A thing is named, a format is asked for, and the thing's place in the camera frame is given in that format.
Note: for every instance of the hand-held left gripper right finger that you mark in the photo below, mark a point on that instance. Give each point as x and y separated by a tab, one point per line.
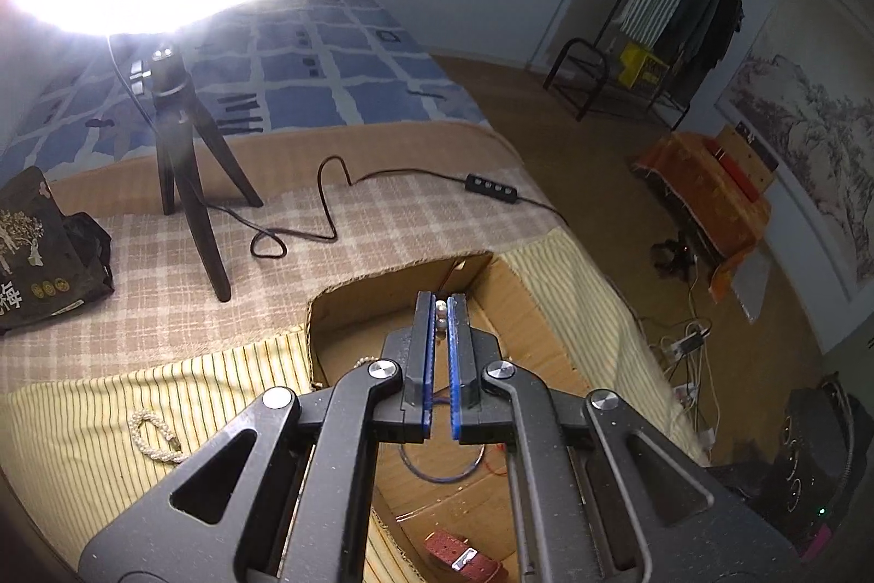
454	364

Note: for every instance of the thin bangle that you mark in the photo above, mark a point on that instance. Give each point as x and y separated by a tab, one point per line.
437	479

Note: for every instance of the small white power strip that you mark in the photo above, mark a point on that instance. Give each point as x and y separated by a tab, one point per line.
686	392

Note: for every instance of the blue patterned bedding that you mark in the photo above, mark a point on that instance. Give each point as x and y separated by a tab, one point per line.
293	77

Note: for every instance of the yellow box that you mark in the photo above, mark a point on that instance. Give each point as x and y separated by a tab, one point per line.
642	65

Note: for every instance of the black speaker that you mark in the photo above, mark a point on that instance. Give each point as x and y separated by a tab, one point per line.
819	467

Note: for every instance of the black tripod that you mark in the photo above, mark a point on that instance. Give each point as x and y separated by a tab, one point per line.
171	146

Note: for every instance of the yellow striped sheet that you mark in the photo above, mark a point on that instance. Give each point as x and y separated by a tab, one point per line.
89	392

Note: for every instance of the white board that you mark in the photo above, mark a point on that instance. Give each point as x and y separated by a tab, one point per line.
751	289

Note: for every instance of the dark green garment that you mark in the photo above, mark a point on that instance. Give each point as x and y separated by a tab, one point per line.
693	23

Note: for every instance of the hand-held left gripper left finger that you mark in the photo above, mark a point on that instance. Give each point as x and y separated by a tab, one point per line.
427	351

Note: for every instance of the black clothes rack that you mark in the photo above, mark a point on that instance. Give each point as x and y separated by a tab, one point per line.
580	77

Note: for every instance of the orange covered table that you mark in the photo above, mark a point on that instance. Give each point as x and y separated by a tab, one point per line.
689	180

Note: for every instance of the black garment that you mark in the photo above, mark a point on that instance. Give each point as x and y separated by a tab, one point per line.
730	16

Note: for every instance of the thin pearl strand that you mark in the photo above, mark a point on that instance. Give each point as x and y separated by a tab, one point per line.
365	360

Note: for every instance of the black printed bag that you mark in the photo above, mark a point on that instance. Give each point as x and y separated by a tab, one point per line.
41	255

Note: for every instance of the beige checked blanket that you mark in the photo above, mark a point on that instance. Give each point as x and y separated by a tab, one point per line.
382	228

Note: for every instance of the wooden box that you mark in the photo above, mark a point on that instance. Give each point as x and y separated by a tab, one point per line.
754	159

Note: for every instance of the landscape wall poster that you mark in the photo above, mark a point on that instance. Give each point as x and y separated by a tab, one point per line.
806	112

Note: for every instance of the cardboard box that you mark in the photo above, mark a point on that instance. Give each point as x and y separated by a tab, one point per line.
539	337

